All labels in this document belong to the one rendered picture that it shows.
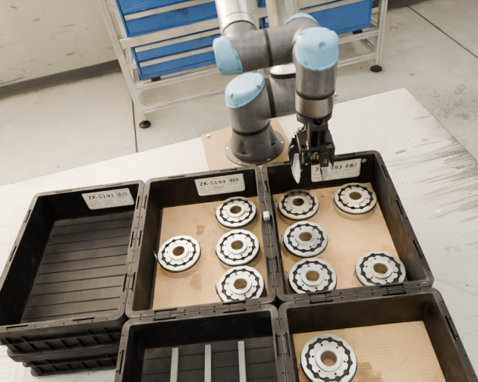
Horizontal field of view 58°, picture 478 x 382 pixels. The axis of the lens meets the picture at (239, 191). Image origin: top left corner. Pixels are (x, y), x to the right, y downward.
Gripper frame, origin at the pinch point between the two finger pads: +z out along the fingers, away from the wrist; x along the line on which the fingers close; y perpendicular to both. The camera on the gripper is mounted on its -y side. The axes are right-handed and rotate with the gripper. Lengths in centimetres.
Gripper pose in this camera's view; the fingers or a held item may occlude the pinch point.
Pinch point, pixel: (309, 175)
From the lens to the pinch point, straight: 103.2
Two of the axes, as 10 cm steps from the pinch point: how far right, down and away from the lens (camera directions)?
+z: 0.9, 7.1, 7.0
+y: 0.4, 7.0, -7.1
